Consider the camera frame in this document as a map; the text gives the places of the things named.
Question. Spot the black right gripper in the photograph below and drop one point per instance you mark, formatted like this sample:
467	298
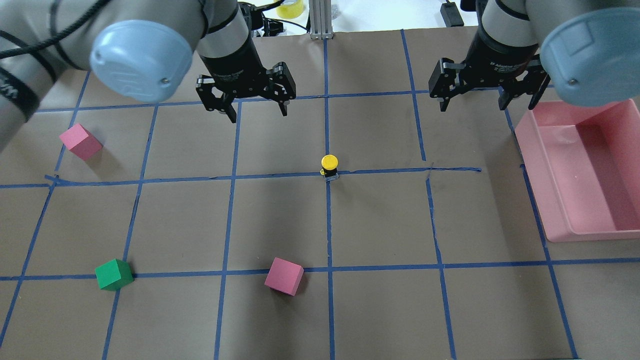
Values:
502	56

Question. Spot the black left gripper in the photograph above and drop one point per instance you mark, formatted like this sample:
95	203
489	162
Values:
234	61

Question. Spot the yellow emergency stop button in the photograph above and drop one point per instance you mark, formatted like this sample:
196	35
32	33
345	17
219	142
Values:
329	167

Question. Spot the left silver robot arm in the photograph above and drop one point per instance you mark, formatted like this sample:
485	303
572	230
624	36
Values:
140	49

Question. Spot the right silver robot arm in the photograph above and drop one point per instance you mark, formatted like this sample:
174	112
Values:
587	49

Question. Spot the black power adapter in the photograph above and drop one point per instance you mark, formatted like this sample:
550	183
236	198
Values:
450	14

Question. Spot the yellow tape roll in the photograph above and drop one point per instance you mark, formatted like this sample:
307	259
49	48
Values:
290	9

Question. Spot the pink plastic bin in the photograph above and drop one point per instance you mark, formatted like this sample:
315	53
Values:
583	165

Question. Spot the pink cube far side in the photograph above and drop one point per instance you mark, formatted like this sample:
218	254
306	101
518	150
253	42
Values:
79	141

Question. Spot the pink cube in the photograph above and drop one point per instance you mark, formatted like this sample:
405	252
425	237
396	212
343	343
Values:
79	141
284	276

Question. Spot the pink cube near centre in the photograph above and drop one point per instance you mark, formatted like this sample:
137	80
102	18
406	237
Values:
284	276

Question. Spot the green cube near base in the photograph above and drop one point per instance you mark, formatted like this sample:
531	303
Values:
113	275

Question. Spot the aluminium frame post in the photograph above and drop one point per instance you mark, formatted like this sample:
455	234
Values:
320	17

